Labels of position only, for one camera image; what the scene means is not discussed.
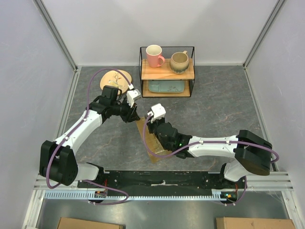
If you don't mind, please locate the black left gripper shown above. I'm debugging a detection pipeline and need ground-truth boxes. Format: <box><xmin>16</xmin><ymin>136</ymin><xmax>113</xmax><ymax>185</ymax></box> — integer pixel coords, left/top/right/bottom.
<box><xmin>111</xmin><ymin>97</ymin><xmax>140</xmax><ymax>124</ymax></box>

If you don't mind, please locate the brown cardboard express box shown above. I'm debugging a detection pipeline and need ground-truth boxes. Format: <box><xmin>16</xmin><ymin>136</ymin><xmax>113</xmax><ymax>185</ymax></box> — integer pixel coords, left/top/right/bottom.
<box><xmin>136</xmin><ymin>117</ymin><xmax>171</xmax><ymax>163</ymax></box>

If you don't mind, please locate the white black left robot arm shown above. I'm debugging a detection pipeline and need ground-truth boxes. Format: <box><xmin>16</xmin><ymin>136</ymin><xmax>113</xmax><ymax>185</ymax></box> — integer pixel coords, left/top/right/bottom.
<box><xmin>39</xmin><ymin>86</ymin><xmax>141</xmax><ymax>188</ymax></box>

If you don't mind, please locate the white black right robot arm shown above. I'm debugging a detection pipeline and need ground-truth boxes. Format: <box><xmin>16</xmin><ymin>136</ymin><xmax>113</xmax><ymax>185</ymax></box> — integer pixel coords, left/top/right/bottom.
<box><xmin>145</xmin><ymin>117</ymin><xmax>274</xmax><ymax>188</ymax></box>

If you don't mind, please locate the cardboard box bottom right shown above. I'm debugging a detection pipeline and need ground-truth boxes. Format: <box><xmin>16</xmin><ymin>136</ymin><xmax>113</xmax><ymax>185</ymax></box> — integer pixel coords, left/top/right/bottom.
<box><xmin>216</xmin><ymin>217</ymin><xmax>295</xmax><ymax>229</ymax></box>

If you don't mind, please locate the cardboard box bottom left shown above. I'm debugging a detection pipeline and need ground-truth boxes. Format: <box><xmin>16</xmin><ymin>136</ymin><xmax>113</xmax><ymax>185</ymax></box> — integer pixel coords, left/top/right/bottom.
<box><xmin>57</xmin><ymin>218</ymin><xmax>124</xmax><ymax>229</ymax></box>

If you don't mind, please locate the beige plate with bird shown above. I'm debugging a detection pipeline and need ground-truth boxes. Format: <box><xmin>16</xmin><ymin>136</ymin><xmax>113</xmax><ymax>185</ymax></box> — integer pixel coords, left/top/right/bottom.
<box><xmin>100</xmin><ymin>70</ymin><xmax>129</xmax><ymax>95</ymax></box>

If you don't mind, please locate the teal rectangular ceramic tray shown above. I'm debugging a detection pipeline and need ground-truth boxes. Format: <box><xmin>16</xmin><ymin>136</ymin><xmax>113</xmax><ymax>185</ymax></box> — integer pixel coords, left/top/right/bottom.
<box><xmin>148</xmin><ymin>81</ymin><xmax>185</xmax><ymax>93</ymax></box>

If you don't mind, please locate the pink ceramic mug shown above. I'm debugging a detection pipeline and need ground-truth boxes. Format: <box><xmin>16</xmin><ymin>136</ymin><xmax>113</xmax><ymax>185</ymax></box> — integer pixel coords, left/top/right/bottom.
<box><xmin>146</xmin><ymin>45</ymin><xmax>165</xmax><ymax>68</ymax></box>

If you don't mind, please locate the beige stoneware mug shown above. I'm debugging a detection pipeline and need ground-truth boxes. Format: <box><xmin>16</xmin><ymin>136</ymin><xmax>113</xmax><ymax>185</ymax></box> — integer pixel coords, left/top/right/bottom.
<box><xmin>170</xmin><ymin>51</ymin><xmax>190</xmax><ymax>74</ymax></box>

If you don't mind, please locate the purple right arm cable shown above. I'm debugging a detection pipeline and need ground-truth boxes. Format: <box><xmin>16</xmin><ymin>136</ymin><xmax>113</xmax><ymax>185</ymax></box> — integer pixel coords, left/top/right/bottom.
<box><xmin>143</xmin><ymin>114</ymin><xmax>280</xmax><ymax>208</ymax></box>

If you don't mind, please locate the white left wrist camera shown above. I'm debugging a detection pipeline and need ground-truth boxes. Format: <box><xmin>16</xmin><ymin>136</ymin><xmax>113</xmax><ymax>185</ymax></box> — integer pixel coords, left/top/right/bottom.
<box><xmin>126</xmin><ymin>89</ymin><xmax>141</xmax><ymax>107</ymax></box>

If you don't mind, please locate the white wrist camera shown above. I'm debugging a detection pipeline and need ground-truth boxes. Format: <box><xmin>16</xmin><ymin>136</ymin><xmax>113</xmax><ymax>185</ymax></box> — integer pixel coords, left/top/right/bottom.
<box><xmin>126</xmin><ymin>89</ymin><xmax>141</xmax><ymax>107</ymax></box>
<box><xmin>147</xmin><ymin>103</ymin><xmax>166</xmax><ymax>123</ymax></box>

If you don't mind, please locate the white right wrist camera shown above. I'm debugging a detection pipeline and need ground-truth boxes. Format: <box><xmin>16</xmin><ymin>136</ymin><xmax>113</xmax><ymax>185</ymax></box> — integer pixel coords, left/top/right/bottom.
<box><xmin>147</xmin><ymin>103</ymin><xmax>166</xmax><ymax>123</ymax></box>

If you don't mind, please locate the black wire wooden shelf rack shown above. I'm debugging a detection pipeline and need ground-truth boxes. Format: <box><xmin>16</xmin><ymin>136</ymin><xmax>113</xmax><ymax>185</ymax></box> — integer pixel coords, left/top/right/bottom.
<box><xmin>139</xmin><ymin>46</ymin><xmax>195</xmax><ymax>98</ymax></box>

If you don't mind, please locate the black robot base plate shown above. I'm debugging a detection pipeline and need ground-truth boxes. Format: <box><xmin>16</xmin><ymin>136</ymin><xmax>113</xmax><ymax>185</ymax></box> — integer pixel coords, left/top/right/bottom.
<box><xmin>93</xmin><ymin>170</ymin><xmax>245</xmax><ymax>195</ymax></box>

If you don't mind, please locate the grey slotted cable duct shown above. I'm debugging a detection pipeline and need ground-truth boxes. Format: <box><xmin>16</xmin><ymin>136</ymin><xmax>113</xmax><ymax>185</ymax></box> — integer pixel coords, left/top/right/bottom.
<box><xmin>44</xmin><ymin>190</ymin><xmax>236</xmax><ymax>201</ymax></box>

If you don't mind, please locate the aluminium frame rail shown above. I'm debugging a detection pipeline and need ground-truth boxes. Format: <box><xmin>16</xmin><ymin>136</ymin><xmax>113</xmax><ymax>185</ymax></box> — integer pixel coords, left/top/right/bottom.
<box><xmin>33</xmin><ymin>0</ymin><xmax>78</xmax><ymax>72</ymax></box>

